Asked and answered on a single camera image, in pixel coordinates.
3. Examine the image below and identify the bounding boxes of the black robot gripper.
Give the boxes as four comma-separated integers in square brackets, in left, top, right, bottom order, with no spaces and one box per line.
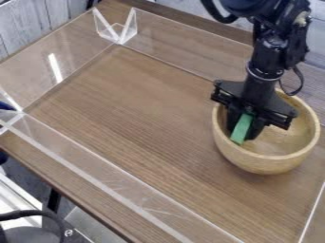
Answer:
[212,79,299,140]

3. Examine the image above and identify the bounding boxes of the green rectangular block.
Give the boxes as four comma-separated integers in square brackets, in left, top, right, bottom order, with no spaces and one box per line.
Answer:
[230,114,253,145]

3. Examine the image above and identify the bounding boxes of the light wooden bowl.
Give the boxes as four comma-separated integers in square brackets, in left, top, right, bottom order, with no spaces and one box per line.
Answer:
[213,90,321,175]

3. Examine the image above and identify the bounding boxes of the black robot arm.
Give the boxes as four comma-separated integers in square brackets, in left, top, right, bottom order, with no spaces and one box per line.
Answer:
[201,0,312,143]

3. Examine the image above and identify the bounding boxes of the black table leg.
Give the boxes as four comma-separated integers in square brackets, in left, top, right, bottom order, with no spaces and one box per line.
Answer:
[47,189,63,213]

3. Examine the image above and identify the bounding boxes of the blue object at left edge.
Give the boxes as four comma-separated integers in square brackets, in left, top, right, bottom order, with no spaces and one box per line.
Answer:
[0,101,16,111]

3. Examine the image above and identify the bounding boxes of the clear acrylic enclosure walls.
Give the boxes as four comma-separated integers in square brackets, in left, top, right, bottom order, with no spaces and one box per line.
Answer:
[0,0,325,243]

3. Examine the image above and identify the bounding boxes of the black cable loop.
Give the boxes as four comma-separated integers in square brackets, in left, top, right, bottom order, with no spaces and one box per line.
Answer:
[0,209,69,243]

